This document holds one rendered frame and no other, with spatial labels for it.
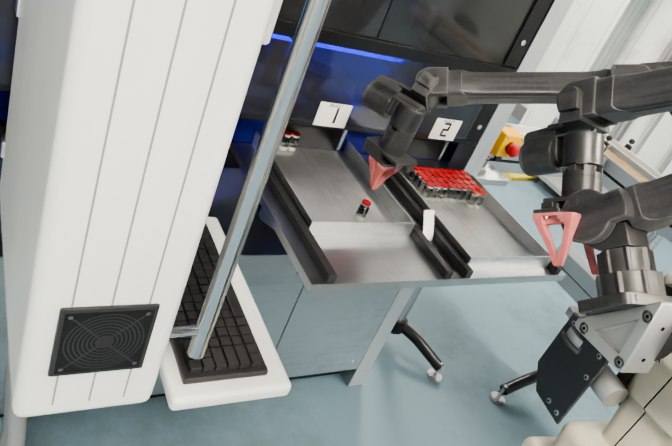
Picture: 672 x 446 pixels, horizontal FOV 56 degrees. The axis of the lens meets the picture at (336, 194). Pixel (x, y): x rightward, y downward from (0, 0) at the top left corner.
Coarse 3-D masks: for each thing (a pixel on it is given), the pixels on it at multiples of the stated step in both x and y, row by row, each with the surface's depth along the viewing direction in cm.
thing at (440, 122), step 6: (438, 120) 159; (444, 120) 160; (450, 120) 161; (456, 120) 162; (438, 126) 161; (444, 126) 162; (456, 126) 163; (432, 132) 161; (438, 132) 162; (444, 132) 163; (450, 132) 164; (456, 132) 165; (432, 138) 162; (438, 138) 163; (444, 138) 164; (450, 138) 165
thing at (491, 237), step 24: (408, 192) 154; (456, 216) 155; (480, 216) 160; (504, 216) 161; (456, 240) 139; (480, 240) 150; (504, 240) 154; (528, 240) 154; (480, 264) 137; (504, 264) 142; (528, 264) 146
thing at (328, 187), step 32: (288, 160) 149; (320, 160) 154; (352, 160) 159; (288, 192) 133; (320, 192) 142; (352, 192) 147; (384, 192) 148; (320, 224) 126; (352, 224) 130; (384, 224) 134
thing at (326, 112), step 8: (320, 104) 141; (328, 104) 142; (336, 104) 143; (320, 112) 142; (328, 112) 143; (344, 112) 145; (320, 120) 144; (328, 120) 144; (336, 120) 146; (344, 120) 146
